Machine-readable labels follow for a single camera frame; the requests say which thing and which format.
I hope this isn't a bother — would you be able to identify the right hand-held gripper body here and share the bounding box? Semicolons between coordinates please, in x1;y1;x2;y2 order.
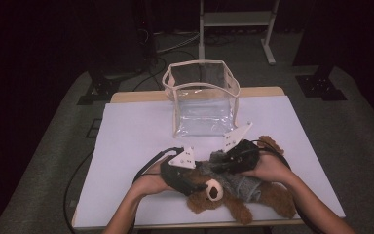
222;121;261;174

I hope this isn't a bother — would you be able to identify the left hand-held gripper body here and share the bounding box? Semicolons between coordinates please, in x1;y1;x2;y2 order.
160;145;198;197

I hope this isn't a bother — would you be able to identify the grey fuzzy doll sweater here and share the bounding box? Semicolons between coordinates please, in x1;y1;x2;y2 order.
196;149;263;203

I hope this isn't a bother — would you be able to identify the brown teddy bear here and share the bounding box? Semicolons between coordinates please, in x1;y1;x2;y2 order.
185;135;297;226

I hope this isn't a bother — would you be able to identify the clear plastic bag beige trim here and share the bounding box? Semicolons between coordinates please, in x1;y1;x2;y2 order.
161;58;242;138

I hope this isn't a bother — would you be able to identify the person's left hand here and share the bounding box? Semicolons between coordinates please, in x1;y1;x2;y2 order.
131;155;175;197

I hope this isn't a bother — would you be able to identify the person's right hand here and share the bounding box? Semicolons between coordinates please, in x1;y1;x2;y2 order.
239;152;295;185

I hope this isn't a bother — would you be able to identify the white table sheet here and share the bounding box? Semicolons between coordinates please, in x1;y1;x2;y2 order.
72;95;346;228

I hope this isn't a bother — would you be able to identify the black floor plate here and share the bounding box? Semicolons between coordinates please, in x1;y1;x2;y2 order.
86;118;102;139

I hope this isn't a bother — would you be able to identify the black stand base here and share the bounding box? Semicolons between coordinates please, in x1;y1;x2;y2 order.
294;62;349;101
76;69;122;106

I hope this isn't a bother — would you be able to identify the white metal stand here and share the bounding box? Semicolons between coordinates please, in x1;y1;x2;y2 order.
198;0;281;66

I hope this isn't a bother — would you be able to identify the dark equipment tower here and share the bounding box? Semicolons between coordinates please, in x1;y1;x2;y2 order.
132;0;160;67

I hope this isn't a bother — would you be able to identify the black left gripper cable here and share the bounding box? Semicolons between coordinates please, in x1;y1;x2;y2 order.
131;146;185;184

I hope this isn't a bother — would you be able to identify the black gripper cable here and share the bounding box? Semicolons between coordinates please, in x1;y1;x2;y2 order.
251;138;292;172
131;146;185;184

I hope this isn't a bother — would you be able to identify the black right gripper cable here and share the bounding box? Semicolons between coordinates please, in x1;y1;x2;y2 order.
251;138;292;172

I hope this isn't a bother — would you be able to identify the black floor cable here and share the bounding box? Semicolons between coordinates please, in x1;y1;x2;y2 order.
132;48;206;92

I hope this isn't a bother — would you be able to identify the thin black cable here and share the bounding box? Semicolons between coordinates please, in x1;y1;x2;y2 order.
62;149;95;234

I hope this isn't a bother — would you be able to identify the white floor cable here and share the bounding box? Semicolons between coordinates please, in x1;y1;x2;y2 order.
154;30;201;55

